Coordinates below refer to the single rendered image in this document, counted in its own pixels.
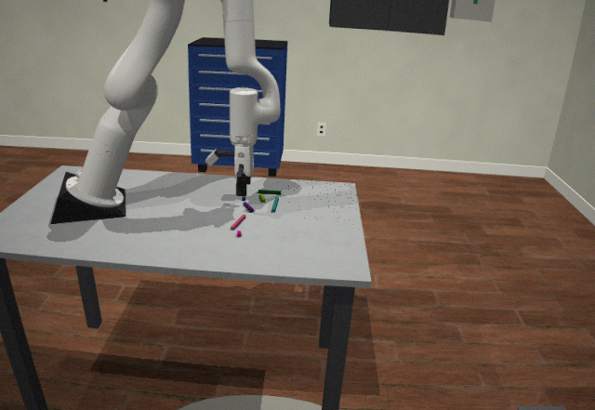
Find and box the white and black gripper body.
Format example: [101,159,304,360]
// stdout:
[231,142,256,177]

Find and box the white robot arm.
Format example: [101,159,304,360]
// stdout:
[66,0,280,207]

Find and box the pink rod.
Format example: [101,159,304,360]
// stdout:
[231,215,246,231]

